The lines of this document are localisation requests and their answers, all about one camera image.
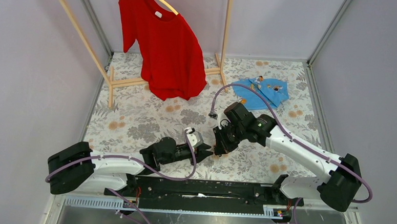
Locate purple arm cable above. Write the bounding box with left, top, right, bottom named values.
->
left=205, top=82, right=379, bottom=205
left=45, top=120, right=200, bottom=191

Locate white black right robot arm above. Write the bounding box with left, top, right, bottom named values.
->
left=209, top=102, right=363, bottom=212

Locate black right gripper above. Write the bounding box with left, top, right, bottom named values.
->
left=212, top=121, right=246, bottom=157

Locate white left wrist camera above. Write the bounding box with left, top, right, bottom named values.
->
left=184, top=127, right=204, bottom=148

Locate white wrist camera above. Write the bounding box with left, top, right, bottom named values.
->
left=184, top=127, right=204, bottom=148
left=217, top=112, right=231, bottom=129

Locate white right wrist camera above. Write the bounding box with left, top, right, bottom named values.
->
left=217, top=112, right=231, bottom=129

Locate red t-shirt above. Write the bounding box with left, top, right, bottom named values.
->
left=118, top=0, right=207, bottom=100

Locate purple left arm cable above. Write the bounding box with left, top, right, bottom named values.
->
left=45, top=120, right=200, bottom=191

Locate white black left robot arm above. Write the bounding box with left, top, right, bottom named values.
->
left=45, top=137, right=213, bottom=196

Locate blue printed child shirt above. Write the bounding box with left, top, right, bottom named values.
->
left=233, top=76, right=289, bottom=111

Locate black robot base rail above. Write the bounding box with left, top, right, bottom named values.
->
left=103, top=175, right=304, bottom=215

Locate wooden clothes rack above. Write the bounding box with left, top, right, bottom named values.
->
left=41, top=0, right=234, bottom=115

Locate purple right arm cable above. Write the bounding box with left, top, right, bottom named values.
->
left=205, top=82, right=379, bottom=205

